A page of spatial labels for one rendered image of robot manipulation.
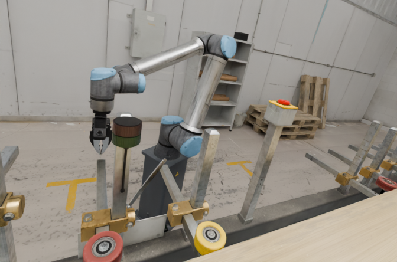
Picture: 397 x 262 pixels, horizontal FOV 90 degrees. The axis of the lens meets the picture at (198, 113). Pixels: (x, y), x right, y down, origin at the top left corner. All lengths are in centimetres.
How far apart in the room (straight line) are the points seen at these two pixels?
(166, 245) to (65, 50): 276
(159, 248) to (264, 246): 35
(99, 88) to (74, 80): 237
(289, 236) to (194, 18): 312
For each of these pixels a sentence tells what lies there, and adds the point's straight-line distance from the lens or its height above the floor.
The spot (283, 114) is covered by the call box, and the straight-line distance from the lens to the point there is 71.
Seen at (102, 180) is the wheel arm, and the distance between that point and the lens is 80.
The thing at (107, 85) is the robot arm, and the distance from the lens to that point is 87.
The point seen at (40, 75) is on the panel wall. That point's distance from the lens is 328.
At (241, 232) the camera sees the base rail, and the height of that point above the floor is 69.
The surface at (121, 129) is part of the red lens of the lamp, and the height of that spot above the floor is 117.
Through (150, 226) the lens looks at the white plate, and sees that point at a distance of 78.
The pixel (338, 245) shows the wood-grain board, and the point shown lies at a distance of 78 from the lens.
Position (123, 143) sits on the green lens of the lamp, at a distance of 45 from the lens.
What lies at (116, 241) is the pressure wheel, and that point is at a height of 91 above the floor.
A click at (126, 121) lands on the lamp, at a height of 118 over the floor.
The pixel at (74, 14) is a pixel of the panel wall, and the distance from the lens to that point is 314.
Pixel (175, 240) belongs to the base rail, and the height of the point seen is 70.
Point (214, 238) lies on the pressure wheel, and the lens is 60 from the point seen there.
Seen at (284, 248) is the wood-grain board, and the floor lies 90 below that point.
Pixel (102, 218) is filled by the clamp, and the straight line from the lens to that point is 66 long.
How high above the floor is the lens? 135
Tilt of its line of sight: 18 degrees down
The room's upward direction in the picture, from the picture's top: 11 degrees clockwise
